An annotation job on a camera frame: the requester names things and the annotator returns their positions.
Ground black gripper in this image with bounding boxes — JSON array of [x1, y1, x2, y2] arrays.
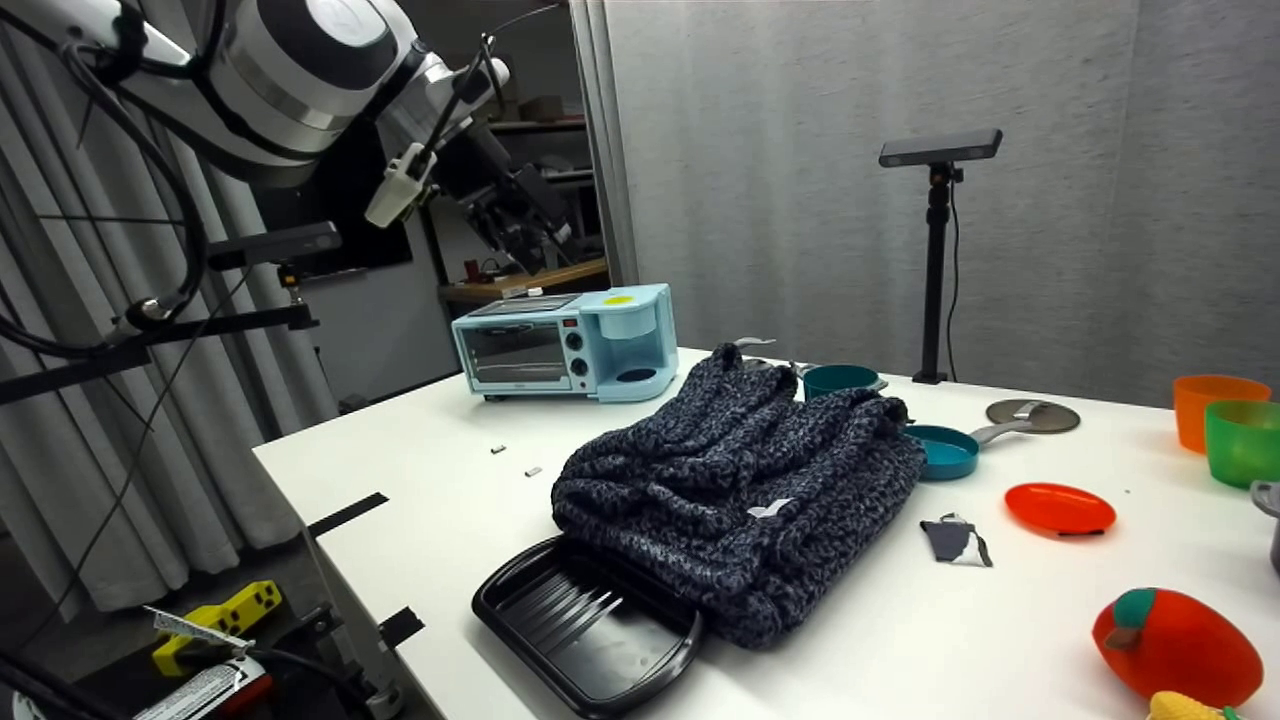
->
[[431, 58, 541, 216]]

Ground grey knitted blanket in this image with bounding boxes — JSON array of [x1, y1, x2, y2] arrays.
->
[[546, 339, 928, 652]]

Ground light blue toaster oven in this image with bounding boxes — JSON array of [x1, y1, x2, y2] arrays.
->
[[449, 282, 684, 408]]

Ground teal toy pot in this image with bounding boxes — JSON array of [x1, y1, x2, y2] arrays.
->
[[800, 362, 889, 406]]

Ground black ribbed plastic tray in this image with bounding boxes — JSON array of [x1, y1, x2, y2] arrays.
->
[[466, 536, 708, 717]]

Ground grey curtain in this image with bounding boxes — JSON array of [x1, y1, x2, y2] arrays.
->
[[0, 23, 340, 644]]

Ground teal toy frying pan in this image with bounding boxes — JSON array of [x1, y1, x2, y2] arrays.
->
[[899, 412, 1030, 486]]

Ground silver round lid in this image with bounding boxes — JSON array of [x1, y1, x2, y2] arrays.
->
[[982, 398, 1084, 441]]

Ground dark triangular table marker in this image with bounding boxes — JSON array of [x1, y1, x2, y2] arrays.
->
[[916, 511, 994, 572]]

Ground white red label packet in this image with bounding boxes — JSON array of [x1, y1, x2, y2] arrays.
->
[[131, 655, 279, 720]]

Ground orange plastic plate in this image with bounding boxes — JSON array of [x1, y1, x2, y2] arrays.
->
[[998, 482, 1120, 543]]

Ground orange plastic cup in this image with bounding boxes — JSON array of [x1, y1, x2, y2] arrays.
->
[[1167, 372, 1275, 455]]

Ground green plastic cup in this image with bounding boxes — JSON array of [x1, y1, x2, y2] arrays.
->
[[1204, 398, 1280, 492]]

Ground red toy tomato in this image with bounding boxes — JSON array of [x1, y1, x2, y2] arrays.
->
[[1088, 585, 1269, 712]]

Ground yellow green toy vegetable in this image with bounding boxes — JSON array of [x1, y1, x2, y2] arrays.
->
[[1149, 690, 1243, 720]]

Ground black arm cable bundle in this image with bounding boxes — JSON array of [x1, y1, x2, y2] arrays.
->
[[53, 23, 214, 336]]

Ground yellow power plug with cable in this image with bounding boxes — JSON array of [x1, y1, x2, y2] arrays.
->
[[148, 578, 286, 680]]

